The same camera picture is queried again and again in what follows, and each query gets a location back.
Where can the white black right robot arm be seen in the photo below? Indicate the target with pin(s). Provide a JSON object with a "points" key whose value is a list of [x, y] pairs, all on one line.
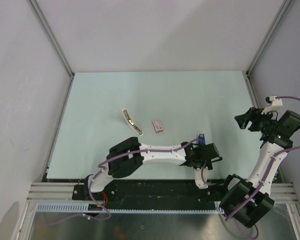
{"points": [[248, 200]]}

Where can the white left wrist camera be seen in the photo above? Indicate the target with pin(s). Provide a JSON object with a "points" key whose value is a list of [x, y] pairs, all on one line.
{"points": [[201, 177]]}

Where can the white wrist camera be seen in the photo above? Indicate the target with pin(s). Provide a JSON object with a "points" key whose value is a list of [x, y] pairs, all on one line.
{"points": [[201, 177], [273, 102]]}

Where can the aluminium frame post left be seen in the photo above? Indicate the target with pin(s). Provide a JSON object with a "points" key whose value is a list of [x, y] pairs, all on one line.
{"points": [[43, 22]]}

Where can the aluminium frame post right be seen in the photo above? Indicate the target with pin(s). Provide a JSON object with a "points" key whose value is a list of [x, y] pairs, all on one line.
{"points": [[270, 34]]}

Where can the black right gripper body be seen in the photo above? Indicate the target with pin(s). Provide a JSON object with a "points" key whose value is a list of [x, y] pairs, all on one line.
{"points": [[259, 119]]}

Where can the aluminium frame crossbar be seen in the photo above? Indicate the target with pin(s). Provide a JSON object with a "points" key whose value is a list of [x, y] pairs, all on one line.
{"points": [[282, 193]]}

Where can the aluminium frame post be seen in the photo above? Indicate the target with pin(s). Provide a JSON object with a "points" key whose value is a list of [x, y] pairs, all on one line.
{"points": [[270, 34], [43, 22]]}

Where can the white slotted cable duct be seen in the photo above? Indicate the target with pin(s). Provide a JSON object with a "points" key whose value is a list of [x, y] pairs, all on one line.
{"points": [[59, 207]]}

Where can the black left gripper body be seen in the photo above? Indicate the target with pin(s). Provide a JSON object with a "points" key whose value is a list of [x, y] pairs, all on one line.
{"points": [[200, 162]]}

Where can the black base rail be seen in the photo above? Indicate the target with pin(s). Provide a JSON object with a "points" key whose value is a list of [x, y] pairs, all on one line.
{"points": [[167, 193]]}

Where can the blue and black stapler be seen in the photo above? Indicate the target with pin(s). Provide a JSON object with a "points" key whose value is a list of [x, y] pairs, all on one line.
{"points": [[202, 138]]}

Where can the red white staple box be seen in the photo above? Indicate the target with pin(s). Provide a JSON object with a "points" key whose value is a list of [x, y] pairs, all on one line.
{"points": [[157, 126]]}

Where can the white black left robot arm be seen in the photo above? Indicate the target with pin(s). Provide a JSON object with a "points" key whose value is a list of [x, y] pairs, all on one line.
{"points": [[128, 156]]}

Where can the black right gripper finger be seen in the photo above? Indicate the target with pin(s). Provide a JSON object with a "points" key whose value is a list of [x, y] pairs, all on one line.
{"points": [[243, 113], [242, 120]]}

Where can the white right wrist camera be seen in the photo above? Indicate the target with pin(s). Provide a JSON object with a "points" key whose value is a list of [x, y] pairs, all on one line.
{"points": [[273, 102]]}

